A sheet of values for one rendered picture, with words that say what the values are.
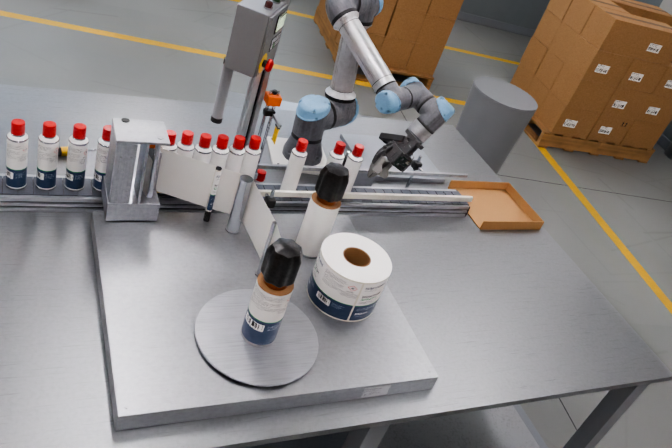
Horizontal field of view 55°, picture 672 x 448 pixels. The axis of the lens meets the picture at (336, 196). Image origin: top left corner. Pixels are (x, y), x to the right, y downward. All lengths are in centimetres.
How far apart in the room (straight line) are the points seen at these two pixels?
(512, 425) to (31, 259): 185
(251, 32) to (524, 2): 681
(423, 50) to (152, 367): 442
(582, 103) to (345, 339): 416
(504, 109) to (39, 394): 343
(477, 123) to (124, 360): 331
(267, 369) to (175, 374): 21
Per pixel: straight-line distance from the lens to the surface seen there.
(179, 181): 192
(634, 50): 562
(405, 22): 544
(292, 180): 211
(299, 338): 168
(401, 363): 175
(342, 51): 237
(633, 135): 613
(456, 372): 189
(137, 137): 177
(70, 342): 165
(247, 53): 187
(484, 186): 276
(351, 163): 215
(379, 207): 229
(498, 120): 439
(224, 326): 165
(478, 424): 268
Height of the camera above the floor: 208
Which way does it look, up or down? 32 degrees down
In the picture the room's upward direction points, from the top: 20 degrees clockwise
